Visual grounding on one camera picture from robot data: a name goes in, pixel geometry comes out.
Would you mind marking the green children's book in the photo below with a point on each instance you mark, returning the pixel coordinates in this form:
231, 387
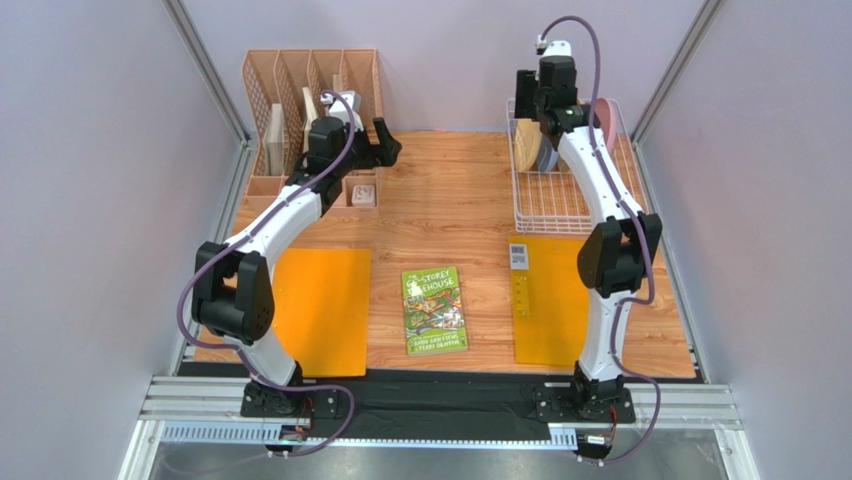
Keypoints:
433, 314

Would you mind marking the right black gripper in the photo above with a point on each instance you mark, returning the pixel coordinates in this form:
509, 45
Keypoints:
526, 94

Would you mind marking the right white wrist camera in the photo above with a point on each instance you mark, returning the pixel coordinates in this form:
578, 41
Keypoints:
553, 48

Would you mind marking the blue plate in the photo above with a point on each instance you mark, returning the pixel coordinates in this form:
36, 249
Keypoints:
547, 155

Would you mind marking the aluminium frame post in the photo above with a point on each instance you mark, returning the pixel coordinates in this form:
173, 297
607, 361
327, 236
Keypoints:
181, 18
691, 42

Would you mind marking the aluminium front rail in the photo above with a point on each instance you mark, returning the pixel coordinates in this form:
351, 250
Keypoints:
191, 427

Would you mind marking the black base mat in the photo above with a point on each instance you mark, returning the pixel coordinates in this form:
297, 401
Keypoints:
400, 404

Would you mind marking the right orange folder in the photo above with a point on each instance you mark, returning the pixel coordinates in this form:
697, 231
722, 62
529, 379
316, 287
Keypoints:
549, 303

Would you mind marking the right aluminium frame post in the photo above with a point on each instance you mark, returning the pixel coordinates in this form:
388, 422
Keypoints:
691, 42

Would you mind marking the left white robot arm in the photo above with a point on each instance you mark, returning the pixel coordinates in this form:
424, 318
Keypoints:
231, 292

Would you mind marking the white wire dish rack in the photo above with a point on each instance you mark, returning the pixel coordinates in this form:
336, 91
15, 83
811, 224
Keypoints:
552, 202

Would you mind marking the left aluminium frame post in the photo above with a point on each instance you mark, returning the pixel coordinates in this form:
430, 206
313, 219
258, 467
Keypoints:
181, 18

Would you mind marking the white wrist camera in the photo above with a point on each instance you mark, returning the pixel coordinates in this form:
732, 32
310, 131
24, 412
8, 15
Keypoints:
345, 107
553, 48

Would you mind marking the orange folder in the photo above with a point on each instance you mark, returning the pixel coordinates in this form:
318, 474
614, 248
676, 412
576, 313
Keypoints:
549, 303
322, 309

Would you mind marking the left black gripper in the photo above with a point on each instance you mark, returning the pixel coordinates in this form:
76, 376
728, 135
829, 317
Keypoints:
386, 152

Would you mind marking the pink plate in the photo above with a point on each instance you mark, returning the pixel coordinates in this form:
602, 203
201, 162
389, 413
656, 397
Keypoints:
605, 112

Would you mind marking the left beige book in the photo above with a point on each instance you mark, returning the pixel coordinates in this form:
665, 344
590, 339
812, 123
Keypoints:
275, 141

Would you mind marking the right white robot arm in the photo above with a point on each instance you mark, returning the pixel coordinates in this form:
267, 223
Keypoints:
617, 255

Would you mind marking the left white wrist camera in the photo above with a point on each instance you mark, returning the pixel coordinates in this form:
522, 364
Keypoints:
345, 107

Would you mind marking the pink desk file organizer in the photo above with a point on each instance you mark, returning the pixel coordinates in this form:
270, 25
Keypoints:
318, 112

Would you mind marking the cream yellow plate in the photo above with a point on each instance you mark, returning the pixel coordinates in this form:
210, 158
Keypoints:
527, 143

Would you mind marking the left orange folder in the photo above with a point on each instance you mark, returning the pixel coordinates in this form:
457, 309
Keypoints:
322, 309

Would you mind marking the middle beige book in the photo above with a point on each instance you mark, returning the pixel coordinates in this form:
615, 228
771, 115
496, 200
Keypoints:
311, 114

